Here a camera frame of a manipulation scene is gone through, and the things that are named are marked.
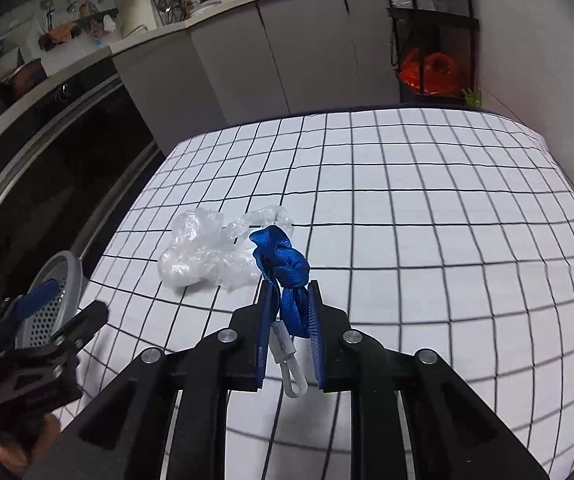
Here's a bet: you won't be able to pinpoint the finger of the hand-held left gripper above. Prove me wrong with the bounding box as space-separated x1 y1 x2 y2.
0 281 61 341
49 301 110 353

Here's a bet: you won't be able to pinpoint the blue strap with white clip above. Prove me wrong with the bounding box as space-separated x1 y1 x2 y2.
249 226 312 400

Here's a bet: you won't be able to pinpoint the white checked tablecloth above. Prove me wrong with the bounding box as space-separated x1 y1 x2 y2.
49 105 574 480

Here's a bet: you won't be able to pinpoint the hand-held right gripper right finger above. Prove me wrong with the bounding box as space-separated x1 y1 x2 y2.
307 281 550 480

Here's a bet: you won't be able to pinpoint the clear plastic bag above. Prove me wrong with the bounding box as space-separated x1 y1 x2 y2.
158 206 294 293

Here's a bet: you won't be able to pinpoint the black shelf rack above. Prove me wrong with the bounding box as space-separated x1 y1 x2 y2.
386 0 483 108

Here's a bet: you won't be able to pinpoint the grey perforated basket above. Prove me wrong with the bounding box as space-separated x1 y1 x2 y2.
14 251 88 348

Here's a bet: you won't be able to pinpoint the red plastic bag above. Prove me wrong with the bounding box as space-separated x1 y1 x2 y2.
399 50 470 97

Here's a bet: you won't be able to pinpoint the grey kitchen cabinets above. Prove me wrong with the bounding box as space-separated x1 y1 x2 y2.
112 0 403 161

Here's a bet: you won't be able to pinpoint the person's left hand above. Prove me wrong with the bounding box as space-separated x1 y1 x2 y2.
0 414 62 472

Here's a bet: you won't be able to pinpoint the black built-in oven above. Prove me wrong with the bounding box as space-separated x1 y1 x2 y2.
0 55 163 321

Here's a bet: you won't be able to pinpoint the brown pan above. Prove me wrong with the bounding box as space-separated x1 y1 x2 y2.
0 60 48 101

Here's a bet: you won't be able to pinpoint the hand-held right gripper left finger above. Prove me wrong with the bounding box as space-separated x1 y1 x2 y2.
24 280 280 480

